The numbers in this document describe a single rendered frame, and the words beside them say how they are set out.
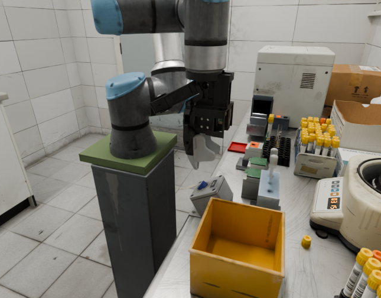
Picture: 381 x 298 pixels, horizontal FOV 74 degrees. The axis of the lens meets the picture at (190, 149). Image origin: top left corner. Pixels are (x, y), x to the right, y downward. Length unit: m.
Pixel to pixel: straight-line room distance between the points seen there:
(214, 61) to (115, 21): 0.19
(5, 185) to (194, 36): 1.85
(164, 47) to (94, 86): 2.50
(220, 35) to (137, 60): 2.33
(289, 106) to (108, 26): 0.79
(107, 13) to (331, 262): 0.60
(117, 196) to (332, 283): 0.61
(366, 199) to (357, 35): 1.96
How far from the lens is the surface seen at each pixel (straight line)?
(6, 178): 2.12
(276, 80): 1.09
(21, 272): 1.86
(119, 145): 0.78
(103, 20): 0.52
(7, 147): 2.07
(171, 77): 0.75
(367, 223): 0.56
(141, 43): 2.70
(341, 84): 1.49
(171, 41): 0.79
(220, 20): 0.45
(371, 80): 1.49
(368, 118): 1.10
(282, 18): 2.38
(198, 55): 0.44
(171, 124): 2.74
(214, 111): 0.46
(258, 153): 0.75
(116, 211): 0.90
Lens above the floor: 1.27
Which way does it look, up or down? 26 degrees down
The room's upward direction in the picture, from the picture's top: straight up
